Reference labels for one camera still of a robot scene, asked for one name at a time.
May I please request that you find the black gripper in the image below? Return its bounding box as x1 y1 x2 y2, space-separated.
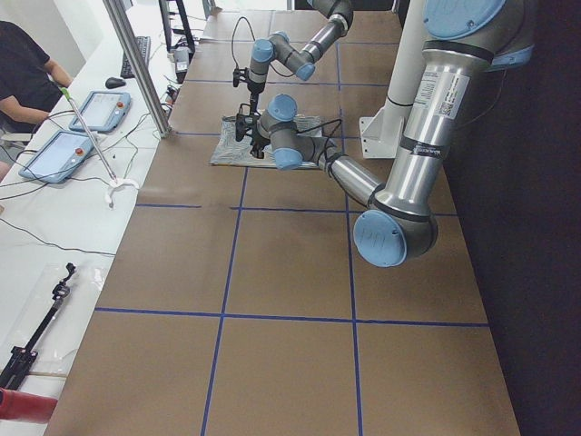
247 82 265 114
251 119 271 159

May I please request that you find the navy white striped polo shirt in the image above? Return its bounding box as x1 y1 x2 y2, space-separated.
210 114 325 168

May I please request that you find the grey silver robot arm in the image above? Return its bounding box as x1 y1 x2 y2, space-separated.
241 0 353 114
234 1 537 267

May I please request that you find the blue tape line right lengthwise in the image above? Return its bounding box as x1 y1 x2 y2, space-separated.
183 40 400 88

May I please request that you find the blue tape line lengthwise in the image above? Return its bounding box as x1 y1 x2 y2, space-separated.
94 307 489 328
183 40 400 88

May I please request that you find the blue tape line near crosswise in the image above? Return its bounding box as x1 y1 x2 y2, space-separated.
336 47 364 436

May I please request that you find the blue tape line crosswise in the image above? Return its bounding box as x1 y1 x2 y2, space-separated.
336 47 364 436
200 168 249 436

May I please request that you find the black keyboard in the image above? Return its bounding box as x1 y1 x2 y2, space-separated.
119 35 152 80

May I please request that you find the metal rod with white hook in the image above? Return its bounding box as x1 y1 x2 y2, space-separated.
60 87 140 209

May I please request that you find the black computer mouse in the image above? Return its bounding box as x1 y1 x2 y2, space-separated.
104 77 126 89

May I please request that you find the upper blue teach pendant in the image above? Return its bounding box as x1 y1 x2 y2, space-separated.
74 91 132 134

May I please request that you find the blue teach pendant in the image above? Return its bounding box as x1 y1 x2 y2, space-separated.
74 91 132 134
18 130 94 183

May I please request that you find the lower blue teach pendant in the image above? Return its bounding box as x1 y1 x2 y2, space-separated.
18 130 94 183

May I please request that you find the blue tape line far crosswise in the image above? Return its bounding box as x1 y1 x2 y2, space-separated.
200 168 249 436

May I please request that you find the seated person in black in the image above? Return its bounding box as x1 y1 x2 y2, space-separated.
1 21 73 134

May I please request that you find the blue tape line left lengthwise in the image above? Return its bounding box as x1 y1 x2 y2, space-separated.
94 307 489 328

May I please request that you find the black clamp tool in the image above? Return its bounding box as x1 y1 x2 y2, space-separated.
1 263 76 391

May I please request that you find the red cylinder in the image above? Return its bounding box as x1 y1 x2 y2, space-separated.
0 388 58 424

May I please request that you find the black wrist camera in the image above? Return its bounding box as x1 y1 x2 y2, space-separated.
234 114 255 142
232 67 249 87

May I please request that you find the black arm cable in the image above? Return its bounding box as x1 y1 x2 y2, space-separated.
230 16 300 78
238 103 346 183

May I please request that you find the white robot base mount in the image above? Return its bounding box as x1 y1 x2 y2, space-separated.
359 0 428 159

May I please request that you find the aluminium frame post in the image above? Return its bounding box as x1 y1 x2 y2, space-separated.
103 0 171 138

